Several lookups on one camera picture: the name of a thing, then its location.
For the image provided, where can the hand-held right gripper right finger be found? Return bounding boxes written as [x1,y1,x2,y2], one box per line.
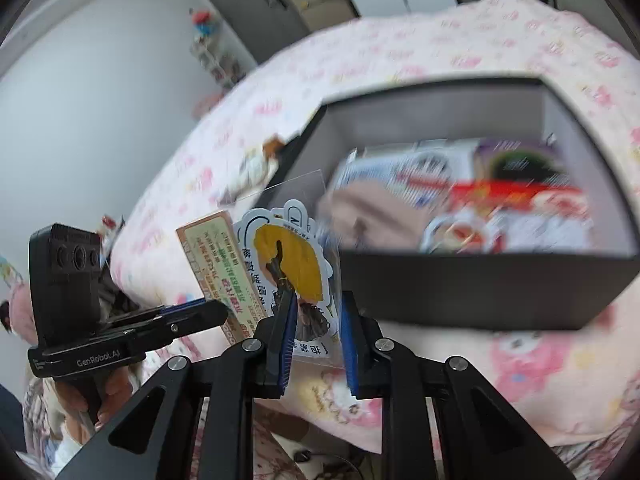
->
[341,290,576,480]

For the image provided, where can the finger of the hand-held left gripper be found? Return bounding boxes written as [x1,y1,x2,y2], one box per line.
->
[112,301,230,350]
[100,298,207,332]

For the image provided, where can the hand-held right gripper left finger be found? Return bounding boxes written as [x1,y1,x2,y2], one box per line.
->
[55,290,297,480]

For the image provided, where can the beige green ticket card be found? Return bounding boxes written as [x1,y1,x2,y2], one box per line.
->
[175,210,268,347]

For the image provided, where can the yellow figure sticker card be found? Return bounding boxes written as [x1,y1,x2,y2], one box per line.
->
[232,199,342,356]

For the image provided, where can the black cardboard box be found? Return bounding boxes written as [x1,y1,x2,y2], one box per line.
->
[260,76,640,332]

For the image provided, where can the person's left hand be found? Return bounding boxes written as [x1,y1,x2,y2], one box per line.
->
[52,367,135,433]

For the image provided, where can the pink plush toy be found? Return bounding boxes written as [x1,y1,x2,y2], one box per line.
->
[0,255,33,336]

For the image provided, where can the small brown white figure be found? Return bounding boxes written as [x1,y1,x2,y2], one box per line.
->
[225,136,287,206]

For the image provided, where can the blue white patterned packet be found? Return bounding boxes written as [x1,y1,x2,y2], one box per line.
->
[332,144,478,206]

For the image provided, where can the pink round cushion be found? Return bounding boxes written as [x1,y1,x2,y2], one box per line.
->
[192,94,226,122]

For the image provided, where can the red white snack packet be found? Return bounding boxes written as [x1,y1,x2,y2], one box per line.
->
[422,184,596,256]

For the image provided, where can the white shelf rack with toys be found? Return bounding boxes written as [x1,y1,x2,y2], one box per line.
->
[188,7,248,88]

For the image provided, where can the purple packet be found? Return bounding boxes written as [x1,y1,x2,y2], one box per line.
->
[474,139,572,188]

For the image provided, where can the grey door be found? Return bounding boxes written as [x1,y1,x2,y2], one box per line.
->
[194,0,312,63]

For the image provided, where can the pink printed blanket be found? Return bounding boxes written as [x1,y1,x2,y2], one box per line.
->
[110,0,640,456]

